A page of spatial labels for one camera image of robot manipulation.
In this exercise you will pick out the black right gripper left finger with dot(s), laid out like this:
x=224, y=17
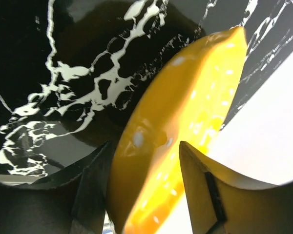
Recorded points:
x=70, y=201

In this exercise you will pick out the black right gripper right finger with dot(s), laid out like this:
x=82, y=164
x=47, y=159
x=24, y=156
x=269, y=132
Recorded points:
x=223, y=201

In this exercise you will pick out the yellow dotted plate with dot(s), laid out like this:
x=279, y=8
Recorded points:
x=188, y=100

